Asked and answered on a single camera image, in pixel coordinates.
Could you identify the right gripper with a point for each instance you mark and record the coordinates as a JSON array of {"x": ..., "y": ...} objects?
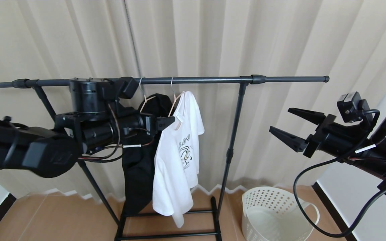
[{"x": 337, "y": 139}]

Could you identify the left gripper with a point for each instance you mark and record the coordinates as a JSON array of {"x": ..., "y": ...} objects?
[{"x": 126, "y": 129}]

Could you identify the pink clothes hanger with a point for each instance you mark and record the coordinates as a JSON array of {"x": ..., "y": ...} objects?
[
  {"x": 173, "y": 100},
  {"x": 144, "y": 97}
]

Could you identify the black shorts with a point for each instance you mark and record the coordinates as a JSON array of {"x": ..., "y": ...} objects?
[{"x": 136, "y": 180}]

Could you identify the white garment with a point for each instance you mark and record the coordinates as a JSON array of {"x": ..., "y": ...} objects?
[{"x": 169, "y": 174}]

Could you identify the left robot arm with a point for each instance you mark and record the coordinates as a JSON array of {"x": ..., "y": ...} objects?
[{"x": 45, "y": 154}]

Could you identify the white laundry basket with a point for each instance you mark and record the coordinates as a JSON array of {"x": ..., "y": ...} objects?
[{"x": 263, "y": 221}]

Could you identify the black clothes rack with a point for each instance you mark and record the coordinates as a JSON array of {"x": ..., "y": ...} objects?
[{"x": 213, "y": 79}]

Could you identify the beige curtain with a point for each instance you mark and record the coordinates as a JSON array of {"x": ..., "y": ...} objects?
[{"x": 280, "y": 33}]

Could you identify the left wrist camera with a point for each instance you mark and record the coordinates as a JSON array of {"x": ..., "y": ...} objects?
[{"x": 126, "y": 87}]

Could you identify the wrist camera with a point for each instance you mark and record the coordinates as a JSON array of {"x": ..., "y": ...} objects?
[
  {"x": 350, "y": 107},
  {"x": 126, "y": 87}
]

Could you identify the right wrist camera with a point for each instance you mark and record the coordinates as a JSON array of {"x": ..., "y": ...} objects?
[{"x": 350, "y": 107}]

